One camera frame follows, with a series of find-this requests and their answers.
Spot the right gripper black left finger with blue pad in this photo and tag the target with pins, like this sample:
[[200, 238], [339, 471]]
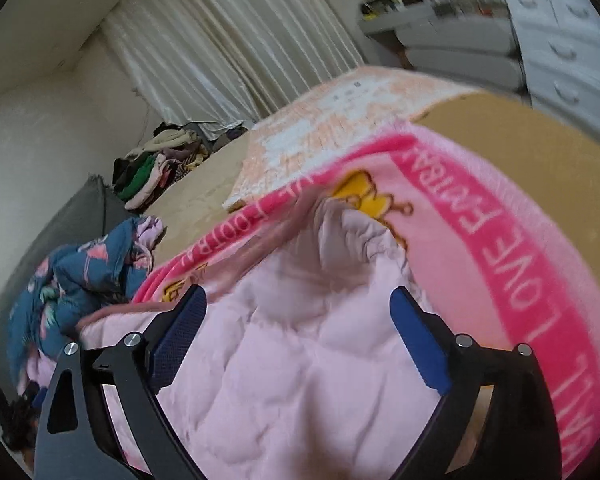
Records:
[[76, 437]]

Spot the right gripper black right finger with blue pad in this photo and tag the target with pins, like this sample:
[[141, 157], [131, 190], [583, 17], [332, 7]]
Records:
[[519, 438]]

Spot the pink quilted jacket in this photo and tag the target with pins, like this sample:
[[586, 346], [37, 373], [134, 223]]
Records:
[[297, 371]]

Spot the pile of mixed clothes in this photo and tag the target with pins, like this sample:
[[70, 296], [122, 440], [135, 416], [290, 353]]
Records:
[[143, 175]]

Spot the blue floral quilted jacket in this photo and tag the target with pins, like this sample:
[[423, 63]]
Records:
[[111, 272]]

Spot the pink football print blanket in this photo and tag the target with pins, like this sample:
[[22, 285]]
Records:
[[488, 257]]

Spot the grey pillow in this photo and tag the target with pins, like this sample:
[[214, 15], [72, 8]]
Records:
[[90, 214]]

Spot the tan bed sheet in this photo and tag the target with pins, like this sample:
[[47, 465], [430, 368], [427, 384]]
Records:
[[556, 165]]

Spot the peach white checkered blanket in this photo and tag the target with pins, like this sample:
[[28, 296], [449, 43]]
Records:
[[328, 120]]

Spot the grey curved shelf unit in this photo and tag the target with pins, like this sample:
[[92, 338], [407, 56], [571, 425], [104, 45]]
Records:
[[472, 48]]

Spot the white drawer chest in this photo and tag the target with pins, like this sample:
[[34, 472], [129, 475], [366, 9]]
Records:
[[559, 43]]

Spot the white striped curtain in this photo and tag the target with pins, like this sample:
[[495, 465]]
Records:
[[222, 63]]

